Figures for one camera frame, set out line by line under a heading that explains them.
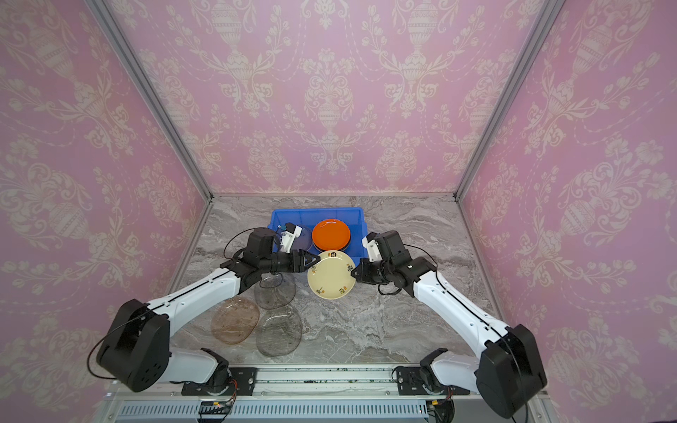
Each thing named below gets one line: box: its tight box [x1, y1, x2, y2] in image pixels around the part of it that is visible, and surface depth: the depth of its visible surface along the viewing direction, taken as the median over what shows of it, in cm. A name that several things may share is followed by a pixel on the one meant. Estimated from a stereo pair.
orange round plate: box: [312, 218, 352, 252], surface depth 105 cm
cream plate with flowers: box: [306, 249, 358, 301], surface depth 81 cm
